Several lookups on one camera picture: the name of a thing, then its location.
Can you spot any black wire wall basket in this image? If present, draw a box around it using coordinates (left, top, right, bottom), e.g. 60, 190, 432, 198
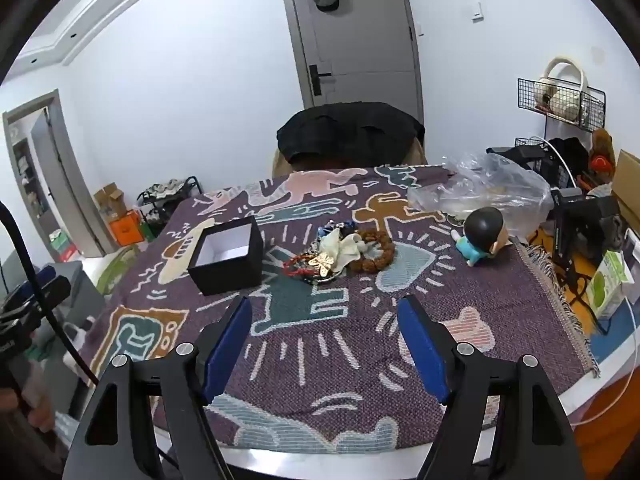
518, 78, 606, 132

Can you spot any gold butterfly brooch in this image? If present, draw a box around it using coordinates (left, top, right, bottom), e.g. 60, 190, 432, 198
307, 252, 335, 278

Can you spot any black shoe rack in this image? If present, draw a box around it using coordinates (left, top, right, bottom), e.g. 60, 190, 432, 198
136, 176, 202, 222

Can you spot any white fabric flower accessory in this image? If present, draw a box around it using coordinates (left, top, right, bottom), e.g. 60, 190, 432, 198
319, 228, 368, 274

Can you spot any orange paper bag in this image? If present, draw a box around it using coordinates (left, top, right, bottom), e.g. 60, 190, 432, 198
110, 210, 144, 247

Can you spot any grey shelf cabinet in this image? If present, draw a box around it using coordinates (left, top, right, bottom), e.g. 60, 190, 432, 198
1, 90, 118, 262

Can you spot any tan chair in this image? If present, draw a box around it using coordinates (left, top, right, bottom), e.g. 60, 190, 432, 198
271, 139, 427, 177

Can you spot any cardboard box on floor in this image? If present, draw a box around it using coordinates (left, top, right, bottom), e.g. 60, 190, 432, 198
93, 182, 127, 221

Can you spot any white light switch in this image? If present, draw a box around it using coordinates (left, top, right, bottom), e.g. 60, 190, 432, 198
472, 0, 484, 23

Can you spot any black-haired boy figurine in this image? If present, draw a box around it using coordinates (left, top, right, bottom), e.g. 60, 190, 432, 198
450, 207, 510, 266

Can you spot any blue braided cord bracelet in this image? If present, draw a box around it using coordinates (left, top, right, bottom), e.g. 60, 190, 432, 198
314, 219, 357, 239

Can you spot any black door handle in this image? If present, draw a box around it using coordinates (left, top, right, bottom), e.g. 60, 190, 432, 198
308, 64, 333, 96

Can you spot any black cable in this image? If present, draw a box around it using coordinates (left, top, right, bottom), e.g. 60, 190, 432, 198
0, 201, 101, 386

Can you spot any brown plush toy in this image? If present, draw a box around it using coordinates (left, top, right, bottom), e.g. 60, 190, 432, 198
589, 128, 616, 177

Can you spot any green white carton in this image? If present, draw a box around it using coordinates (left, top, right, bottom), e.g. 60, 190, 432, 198
586, 250, 634, 320

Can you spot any brown wooden bead bracelet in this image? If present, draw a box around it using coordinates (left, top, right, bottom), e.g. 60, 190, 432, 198
347, 227, 397, 274

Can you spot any green round floor mat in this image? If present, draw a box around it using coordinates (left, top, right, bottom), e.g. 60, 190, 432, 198
96, 245, 141, 296

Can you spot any grey door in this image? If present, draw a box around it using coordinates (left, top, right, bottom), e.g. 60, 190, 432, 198
283, 0, 423, 122

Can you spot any black jewelry box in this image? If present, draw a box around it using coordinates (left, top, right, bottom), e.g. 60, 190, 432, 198
188, 216, 264, 296

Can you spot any cream handbag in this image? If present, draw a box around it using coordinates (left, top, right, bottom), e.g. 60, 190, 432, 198
534, 56, 588, 122

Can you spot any black desk device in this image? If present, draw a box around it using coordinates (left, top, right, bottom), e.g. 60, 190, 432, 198
551, 188, 625, 271

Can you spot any clear plastic bag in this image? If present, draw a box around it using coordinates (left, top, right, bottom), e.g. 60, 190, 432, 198
408, 153, 553, 238

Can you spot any patterned purple woven blanket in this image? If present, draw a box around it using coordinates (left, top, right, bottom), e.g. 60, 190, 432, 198
81, 166, 598, 454

